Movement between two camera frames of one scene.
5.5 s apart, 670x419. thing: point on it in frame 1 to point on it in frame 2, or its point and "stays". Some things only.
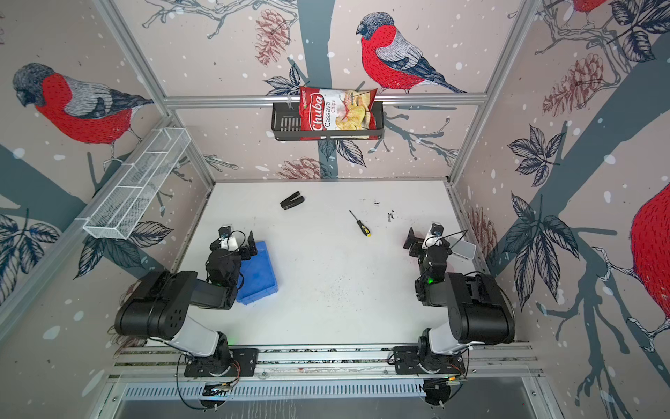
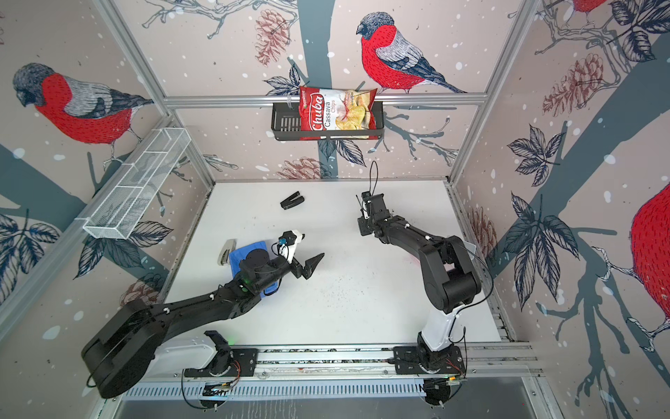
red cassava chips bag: x=324 y=109 stays
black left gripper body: x=242 y=255 to x=293 y=267
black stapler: x=291 y=201 stays
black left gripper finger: x=252 y=245 to x=311 y=264
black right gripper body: x=416 y=250 to x=365 y=226
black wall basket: x=286 y=125 stays
